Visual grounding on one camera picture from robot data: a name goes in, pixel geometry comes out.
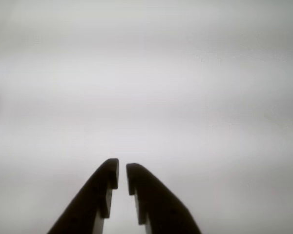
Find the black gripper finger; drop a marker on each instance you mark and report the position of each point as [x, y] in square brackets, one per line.
[92, 195]
[158, 202]

